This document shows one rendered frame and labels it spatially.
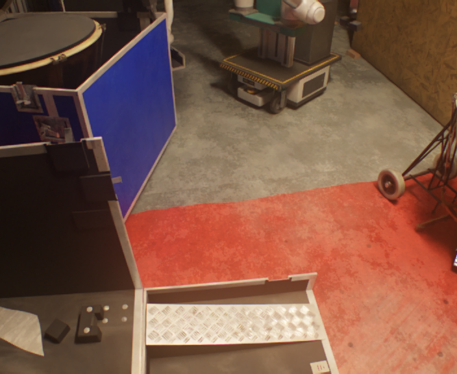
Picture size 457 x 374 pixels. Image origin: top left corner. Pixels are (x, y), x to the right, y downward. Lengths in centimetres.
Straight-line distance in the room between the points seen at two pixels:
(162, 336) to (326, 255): 97
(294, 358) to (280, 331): 13
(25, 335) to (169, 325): 60
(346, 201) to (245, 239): 71
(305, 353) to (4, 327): 128
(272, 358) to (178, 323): 42
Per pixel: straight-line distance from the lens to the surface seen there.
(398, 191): 238
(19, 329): 176
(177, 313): 163
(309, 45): 321
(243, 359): 166
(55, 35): 210
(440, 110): 350
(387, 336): 187
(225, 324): 163
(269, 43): 331
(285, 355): 169
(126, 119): 186
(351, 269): 202
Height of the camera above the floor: 155
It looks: 41 degrees down
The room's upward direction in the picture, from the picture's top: straight up
